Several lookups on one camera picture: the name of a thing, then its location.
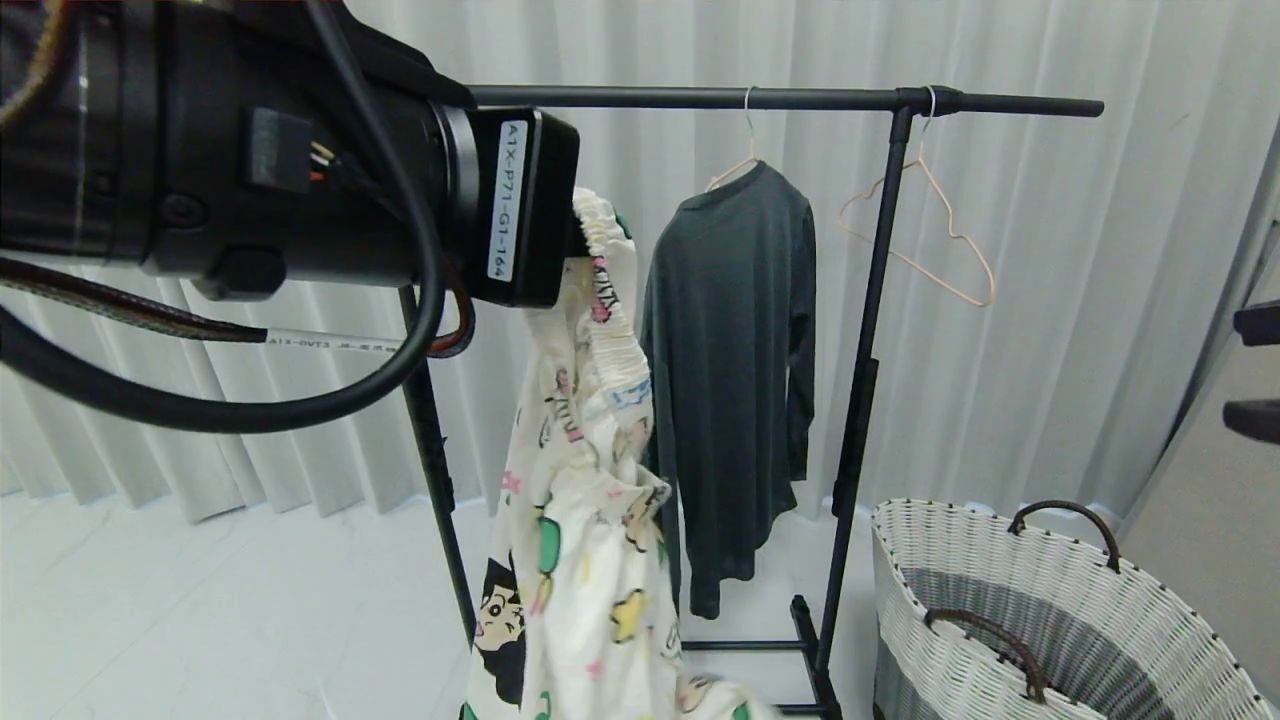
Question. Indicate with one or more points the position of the cream printed garment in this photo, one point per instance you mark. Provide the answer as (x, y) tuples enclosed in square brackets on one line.
[(590, 480)]

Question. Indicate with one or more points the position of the white curtain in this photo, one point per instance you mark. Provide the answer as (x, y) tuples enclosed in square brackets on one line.
[(1050, 300)]

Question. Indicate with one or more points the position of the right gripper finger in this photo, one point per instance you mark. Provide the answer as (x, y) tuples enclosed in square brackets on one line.
[(1262, 325), (1258, 422)]

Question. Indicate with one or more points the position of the white laundry basket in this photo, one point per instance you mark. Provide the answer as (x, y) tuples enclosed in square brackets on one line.
[(1000, 560)]

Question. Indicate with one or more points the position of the black clothes rack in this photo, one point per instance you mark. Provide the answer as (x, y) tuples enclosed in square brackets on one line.
[(700, 97)]

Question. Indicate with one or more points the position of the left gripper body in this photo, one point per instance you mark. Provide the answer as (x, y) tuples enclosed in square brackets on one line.
[(220, 200)]

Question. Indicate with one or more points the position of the pink clothes hanger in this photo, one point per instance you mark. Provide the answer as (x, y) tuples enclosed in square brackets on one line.
[(950, 235), (742, 165)]

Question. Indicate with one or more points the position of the dark grey long-sleeved shirt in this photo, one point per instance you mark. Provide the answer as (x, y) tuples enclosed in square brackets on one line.
[(730, 350)]

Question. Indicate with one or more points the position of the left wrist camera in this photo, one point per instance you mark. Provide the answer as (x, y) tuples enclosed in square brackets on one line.
[(400, 75)]

